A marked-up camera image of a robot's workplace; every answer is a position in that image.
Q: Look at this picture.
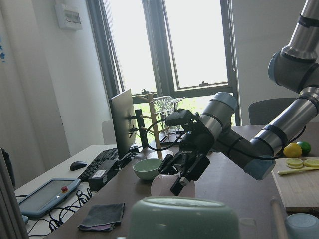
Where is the yellow plastic knife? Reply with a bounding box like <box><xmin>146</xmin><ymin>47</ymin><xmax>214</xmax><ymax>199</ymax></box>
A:
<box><xmin>277</xmin><ymin>167</ymin><xmax>319</xmax><ymax>175</ymax></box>

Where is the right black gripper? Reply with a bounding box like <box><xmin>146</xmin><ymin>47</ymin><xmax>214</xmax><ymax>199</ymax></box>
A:
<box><xmin>158</xmin><ymin>122</ymin><xmax>214</xmax><ymax>196</ymax></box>

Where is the black tray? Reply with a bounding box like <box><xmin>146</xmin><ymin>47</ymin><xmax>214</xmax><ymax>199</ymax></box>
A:
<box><xmin>159</xmin><ymin>132</ymin><xmax>185</xmax><ymax>146</ymax></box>

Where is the purple cloth underneath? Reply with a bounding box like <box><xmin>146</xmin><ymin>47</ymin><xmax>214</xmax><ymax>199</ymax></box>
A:
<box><xmin>78</xmin><ymin>224</ymin><xmax>116</xmax><ymax>232</ymax></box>

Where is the teach pendant tablet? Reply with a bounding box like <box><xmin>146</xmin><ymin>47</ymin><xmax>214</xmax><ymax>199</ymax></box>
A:
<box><xmin>18</xmin><ymin>178</ymin><xmax>81</xmax><ymax>219</ymax></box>

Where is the glass pitcher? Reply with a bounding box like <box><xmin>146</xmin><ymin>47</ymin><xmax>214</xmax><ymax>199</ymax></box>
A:
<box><xmin>153</xmin><ymin>96</ymin><xmax>184</xmax><ymax>116</ymax></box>

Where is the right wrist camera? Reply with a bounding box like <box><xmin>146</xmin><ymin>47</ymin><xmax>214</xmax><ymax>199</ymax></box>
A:
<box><xmin>165</xmin><ymin>109</ymin><xmax>196</xmax><ymax>126</ymax></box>

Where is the whole yellow lemon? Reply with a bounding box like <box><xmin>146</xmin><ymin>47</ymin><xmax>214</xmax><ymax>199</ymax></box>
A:
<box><xmin>283</xmin><ymin>143</ymin><xmax>302</xmax><ymax>158</ymax></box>

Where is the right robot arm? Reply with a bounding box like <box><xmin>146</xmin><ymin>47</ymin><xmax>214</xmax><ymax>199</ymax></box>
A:
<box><xmin>159</xmin><ymin>0</ymin><xmax>319</xmax><ymax>195</ymax></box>

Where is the grey folded cloth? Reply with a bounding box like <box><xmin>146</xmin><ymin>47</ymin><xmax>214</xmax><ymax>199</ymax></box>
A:
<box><xmin>78</xmin><ymin>203</ymin><xmax>125</xmax><ymax>227</ymax></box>

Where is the mint green cup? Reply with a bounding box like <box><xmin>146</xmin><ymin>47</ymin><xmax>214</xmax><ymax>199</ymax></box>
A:
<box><xmin>128</xmin><ymin>196</ymin><xmax>240</xmax><ymax>239</ymax></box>

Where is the mint green bowl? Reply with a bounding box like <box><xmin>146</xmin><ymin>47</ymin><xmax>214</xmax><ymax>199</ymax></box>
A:
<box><xmin>133</xmin><ymin>158</ymin><xmax>162</xmax><ymax>180</ymax></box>

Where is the bamboo cutting board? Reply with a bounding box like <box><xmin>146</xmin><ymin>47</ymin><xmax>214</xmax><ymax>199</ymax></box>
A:
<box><xmin>272</xmin><ymin>159</ymin><xmax>319</xmax><ymax>213</ymax></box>

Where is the lemon slice front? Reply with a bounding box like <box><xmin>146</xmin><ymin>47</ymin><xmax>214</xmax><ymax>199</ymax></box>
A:
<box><xmin>285</xmin><ymin>158</ymin><xmax>304</xmax><ymax>169</ymax></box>

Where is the white electrical panel box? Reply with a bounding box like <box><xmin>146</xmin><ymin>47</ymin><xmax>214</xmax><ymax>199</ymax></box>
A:
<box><xmin>55</xmin><ymin>0</ymin><xmax>83</xmax><ymax>31</ymax></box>

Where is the green lime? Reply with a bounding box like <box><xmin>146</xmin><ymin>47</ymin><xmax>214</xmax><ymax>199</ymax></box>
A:
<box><xmin>297</xmin><ymin>141</ymin><xmax>311</xmax><ymax>156</ymax></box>

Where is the light blue cup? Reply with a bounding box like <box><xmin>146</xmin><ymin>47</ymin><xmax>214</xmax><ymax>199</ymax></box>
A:
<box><xmin>285</xmin><ymin>213</ymin><xmax>319</xmax><ymax>239</ymax></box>

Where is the pink cup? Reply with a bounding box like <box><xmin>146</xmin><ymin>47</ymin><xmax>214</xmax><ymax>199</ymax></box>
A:
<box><xmin>151</xmin><ymin>174</ymin><xmax>195</xmax><ymax>198</ymax></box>

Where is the black keyboard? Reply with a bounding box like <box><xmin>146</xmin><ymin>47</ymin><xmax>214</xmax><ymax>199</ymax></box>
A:
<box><xmin>78</xmin><ymin>148</ymin><xmax>118</xmax><ymax>182</ymax></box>

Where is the lemon slice top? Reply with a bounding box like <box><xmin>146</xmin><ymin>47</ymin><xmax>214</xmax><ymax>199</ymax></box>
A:
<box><xmin>303</xmin><ymin>158</ymin><xmax>319</xmax><ymax>167</ymax></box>

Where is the computer monitor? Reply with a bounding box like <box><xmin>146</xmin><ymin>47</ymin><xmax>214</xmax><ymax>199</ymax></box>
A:
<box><xmin>109</xmin><ymin>89</ymin><xmax>138</xmax><ymax>168</ymax></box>

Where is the black computer mouse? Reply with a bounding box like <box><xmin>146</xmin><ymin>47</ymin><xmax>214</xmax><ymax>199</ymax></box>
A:
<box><xmin>69</xmin><ymin>161</ymin><xmax>87</xmax><ymax>171</ymax></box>

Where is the black power box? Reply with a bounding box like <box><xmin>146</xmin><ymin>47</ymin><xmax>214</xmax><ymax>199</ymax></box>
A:
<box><xmin>88</xmin><ymin>160</ymin><xmax>119</xmax><ymax>191</ymax></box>

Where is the grey chair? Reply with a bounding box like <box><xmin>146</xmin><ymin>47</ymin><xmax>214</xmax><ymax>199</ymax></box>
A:
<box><xmin>248</xmin><ymin>98</ymin><xmax>295</xmax><ymax>125</ymax></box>

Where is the lemon slice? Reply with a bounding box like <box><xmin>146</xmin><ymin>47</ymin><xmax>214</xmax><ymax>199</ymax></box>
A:
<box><xmin>285</xmin><ymin>158</ymin><xmax>304</xmax><ymax>169</ymax></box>
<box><xmin>303</xmin><ymin>158</ymin><xmax>319</xmax><ymax>167</ymax></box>

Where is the wooden mug tree stand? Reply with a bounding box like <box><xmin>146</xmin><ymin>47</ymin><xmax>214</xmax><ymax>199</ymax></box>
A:
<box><xmin>134</xmin><ymin>93</ymin><xmax>172</xmax><ymax>160</ymax></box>

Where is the black cable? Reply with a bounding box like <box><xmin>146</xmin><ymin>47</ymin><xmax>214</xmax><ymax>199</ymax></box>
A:
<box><xmin>27</xmin><ymin>189</ymin><xmax>93</xmax><ymax>237</ymax></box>

